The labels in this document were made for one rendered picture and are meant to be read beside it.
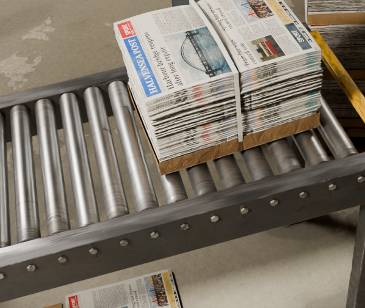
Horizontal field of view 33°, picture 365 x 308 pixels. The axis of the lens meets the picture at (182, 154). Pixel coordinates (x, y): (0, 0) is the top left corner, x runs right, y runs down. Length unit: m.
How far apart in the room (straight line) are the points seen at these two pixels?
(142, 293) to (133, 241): 0.83
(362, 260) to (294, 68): 0.59
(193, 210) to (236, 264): 0.89
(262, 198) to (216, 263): 0.89
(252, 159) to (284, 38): 0.27
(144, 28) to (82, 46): 1.85
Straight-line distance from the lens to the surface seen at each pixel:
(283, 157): 1.36
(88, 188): 1.36
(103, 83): 1.61
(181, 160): 1.31
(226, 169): 1.34
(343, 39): 2.10
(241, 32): 1.31
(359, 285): 1.73
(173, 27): 1.35
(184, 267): 2.15
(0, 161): 1.51
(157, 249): 1.32
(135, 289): 2.12
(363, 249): 1.59
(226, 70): 1.22
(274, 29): 1.31
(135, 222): 1.27
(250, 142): 1.35
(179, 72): 1.22
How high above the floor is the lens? 1.79
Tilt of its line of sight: 46 degrees down
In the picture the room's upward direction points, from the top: 10 degrees counter-clockwise
